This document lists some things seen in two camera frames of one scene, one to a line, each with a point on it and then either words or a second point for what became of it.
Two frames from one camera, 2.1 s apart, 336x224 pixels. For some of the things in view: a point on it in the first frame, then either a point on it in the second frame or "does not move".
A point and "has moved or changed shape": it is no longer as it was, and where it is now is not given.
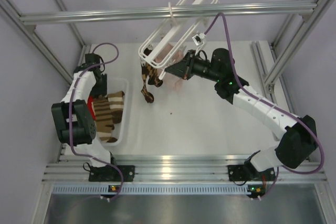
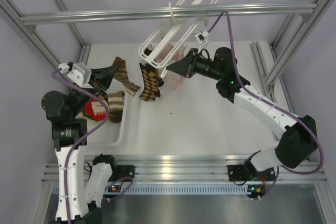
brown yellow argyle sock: x=151 y=73 has moved or changed shape
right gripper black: x=189 y=62 does not move
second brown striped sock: x=116 y=100 does not move
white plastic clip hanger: x=176 y=41 does not move
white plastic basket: x=122 y=129 does not move
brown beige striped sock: x=104 y=119 → x=121 y=75
